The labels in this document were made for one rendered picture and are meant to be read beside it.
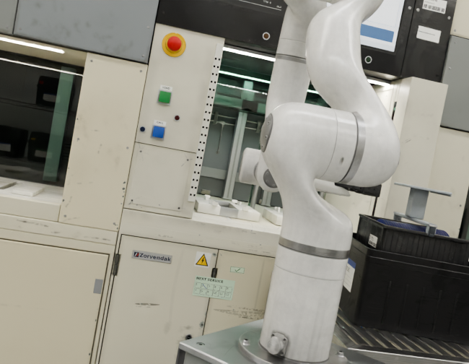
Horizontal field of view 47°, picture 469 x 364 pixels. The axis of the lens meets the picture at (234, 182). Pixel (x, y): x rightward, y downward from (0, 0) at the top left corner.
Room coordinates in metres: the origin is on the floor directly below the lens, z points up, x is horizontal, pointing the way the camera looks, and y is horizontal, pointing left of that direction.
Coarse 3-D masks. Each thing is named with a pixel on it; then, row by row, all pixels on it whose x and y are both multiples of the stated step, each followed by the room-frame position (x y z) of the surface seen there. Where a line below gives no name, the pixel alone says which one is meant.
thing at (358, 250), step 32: (352, 256) 1.28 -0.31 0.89; (384, 256) 1.17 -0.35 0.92; (352, 288) 1.23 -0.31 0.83; (384, 288) 1.18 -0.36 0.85; (416, 288) 1.18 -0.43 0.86; (448, 288) 1.18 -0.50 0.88; (352, 320) 1.19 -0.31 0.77; (384, 320) 1.18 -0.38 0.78; (416, 320) 1.18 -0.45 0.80; (448, 320) 1.18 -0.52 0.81
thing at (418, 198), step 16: (416, 192) 1.30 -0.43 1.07; (432, 192) 1.36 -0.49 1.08; (448, 192) 1.26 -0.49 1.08; (416, 208) 1.30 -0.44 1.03; (368, 224) 1.33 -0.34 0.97; (384, 224) 1.23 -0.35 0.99; (416, 224) 1.43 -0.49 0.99; (432, 224) 1.20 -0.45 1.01; (368, 240) 1.30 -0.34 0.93; (384, 240) 1.21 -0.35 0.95; (400, 240) 1.21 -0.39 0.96; (416, 240) 1.21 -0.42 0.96; (432, 240) 1.21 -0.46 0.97; (448, 240) 1.21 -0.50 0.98; (464, 240) 1.20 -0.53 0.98; (416, 256) 1.21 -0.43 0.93; (432, 256) 1.21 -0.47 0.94; (448, 256) 1.21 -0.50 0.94; (464, 256) 1.22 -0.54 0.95
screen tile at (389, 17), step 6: (384, 0) 1.65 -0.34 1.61; (390, 0) 1.66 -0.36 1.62; (396, 0) 1.66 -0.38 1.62; (390, 6) 1.66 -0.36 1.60; (396, 6) 1.66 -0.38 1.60; (378, 12) 1.65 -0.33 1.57; (384, 12) 1.65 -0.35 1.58; (390, 12) 1.66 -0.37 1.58; (396, 12) 1.66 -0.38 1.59; (372, 18) 1.65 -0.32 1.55; (378, 18) 1.65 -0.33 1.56; (384, 18) 1.66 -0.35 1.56; (390, 18) 1.66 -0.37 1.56; (396, 18) 1.66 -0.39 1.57; (384, 24) 1.66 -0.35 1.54; (390, 24) 1.66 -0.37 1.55
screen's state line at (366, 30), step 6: (360, 30) 1.64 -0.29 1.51; (366, 30) 1.65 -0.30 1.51; (372, 30) 1.65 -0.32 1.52; (378, 30) 1.65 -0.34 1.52; (384, 30) 1.66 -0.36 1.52; (390, 30) 1.66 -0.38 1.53; (366, 36) 1.65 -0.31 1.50; (372, 36) 1.65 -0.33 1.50; (378, 36) 1.65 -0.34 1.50; (384, 36) 1.66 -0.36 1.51; (390, 36) 1.66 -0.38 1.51; (390, 42) 1.66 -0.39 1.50
